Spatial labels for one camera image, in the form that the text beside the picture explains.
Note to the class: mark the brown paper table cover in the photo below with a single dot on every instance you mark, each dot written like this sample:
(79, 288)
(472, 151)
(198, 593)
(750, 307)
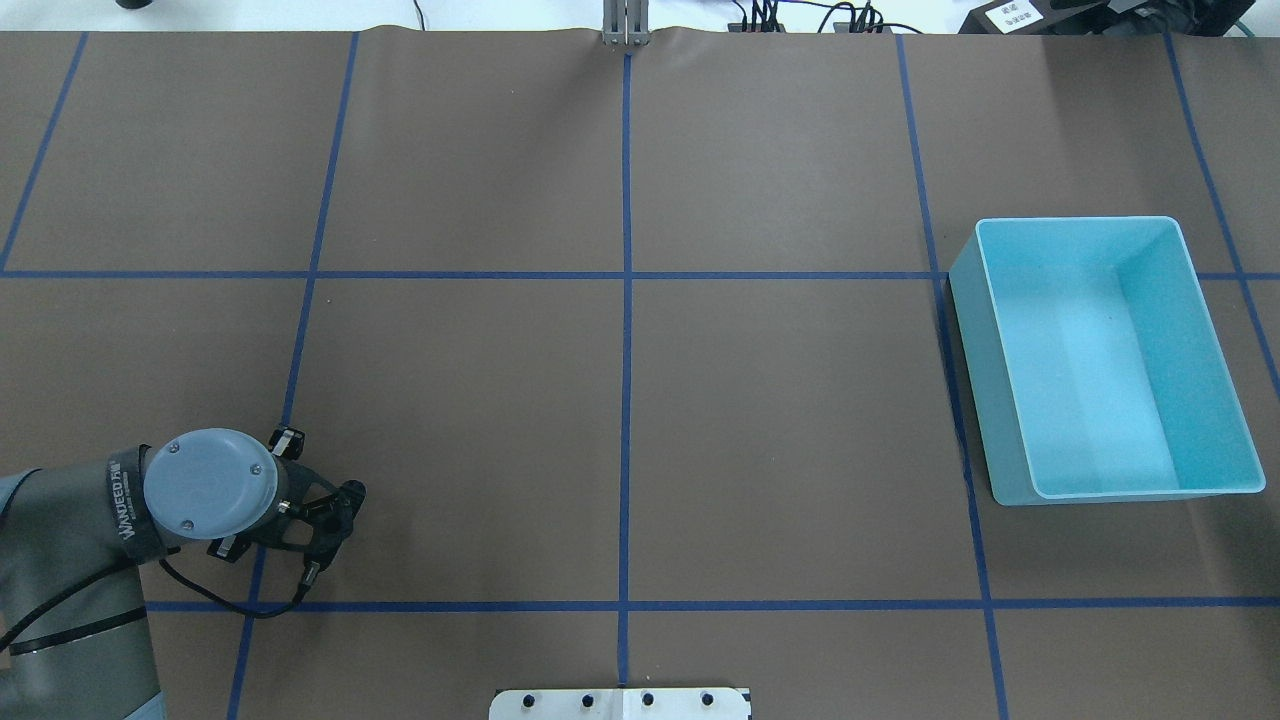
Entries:
(647, 359)

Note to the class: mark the light blue plastic bin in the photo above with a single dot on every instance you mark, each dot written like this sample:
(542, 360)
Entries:
(1095, 369)

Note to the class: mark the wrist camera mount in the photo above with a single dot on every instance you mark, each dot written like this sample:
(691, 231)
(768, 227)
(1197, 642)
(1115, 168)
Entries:
(312, 518)

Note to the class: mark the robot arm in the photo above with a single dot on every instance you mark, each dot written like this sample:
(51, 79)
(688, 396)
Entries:
(74, 542)

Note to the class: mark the aluminium frame post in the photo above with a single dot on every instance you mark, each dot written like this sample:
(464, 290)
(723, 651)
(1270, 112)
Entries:
(626, 23)

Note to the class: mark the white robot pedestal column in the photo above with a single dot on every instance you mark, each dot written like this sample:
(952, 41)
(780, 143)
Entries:
(623, 703)

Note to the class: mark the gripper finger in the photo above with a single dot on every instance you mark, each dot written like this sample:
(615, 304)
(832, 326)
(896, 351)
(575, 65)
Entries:
(225, 548)
(286, 442)

